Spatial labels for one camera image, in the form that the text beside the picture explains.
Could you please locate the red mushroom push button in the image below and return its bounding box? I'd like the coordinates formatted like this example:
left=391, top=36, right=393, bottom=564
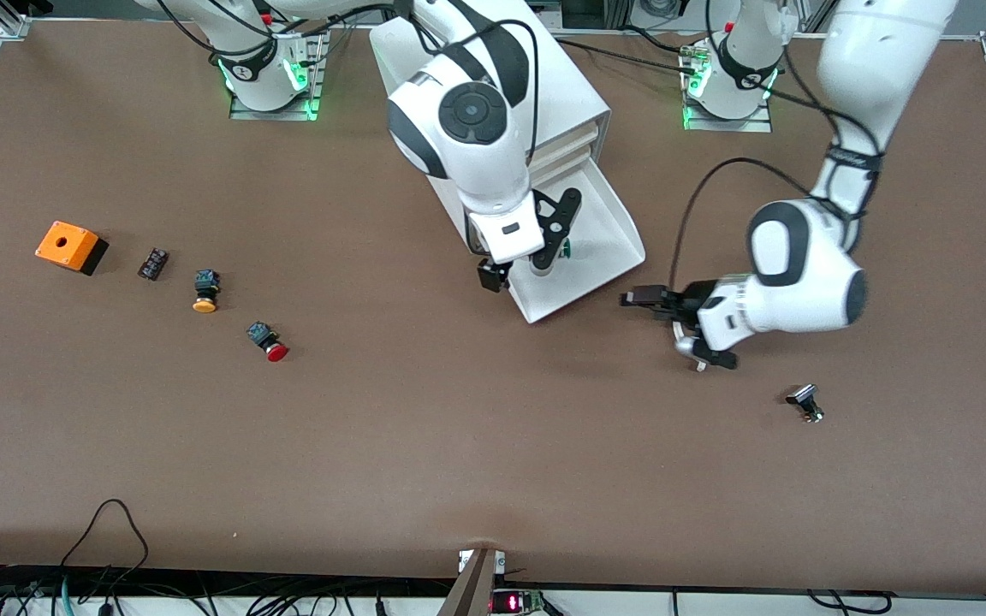
left=246, top=322, right=289, bottom=363

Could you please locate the yellow mushroom push button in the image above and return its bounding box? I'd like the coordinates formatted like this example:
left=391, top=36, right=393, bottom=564
left=192, top=269, right=221, bottom=314

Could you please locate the orange button box with hole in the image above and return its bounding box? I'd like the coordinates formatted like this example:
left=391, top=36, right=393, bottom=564
left=34, top=221, right=110, bottom=276

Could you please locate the red LED display module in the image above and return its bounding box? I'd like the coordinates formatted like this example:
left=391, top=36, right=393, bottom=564
left=490, top=589, right=545, bottom=615

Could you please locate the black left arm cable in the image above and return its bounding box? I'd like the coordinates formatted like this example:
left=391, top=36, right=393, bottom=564
left=668, top=43, right=888, bottom=296

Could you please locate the black cable on table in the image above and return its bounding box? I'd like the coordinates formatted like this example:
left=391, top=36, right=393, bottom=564
left=555, top=26, right=704, bottom=78

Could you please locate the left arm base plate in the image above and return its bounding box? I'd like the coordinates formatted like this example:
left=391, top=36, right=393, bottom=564
left=683, top=38, right=774, bottom=133

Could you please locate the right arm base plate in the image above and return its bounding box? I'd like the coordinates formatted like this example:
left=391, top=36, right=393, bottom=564
left=229, top=21, right=327, bottom=121

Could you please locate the grey angled mount bar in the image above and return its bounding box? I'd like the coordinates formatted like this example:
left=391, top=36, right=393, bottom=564
left=437, top=548, right=507, bottom=616

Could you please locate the black looped cable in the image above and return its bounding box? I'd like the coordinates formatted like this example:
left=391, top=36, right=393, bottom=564
left=59, top=499, right=150, bottom=591

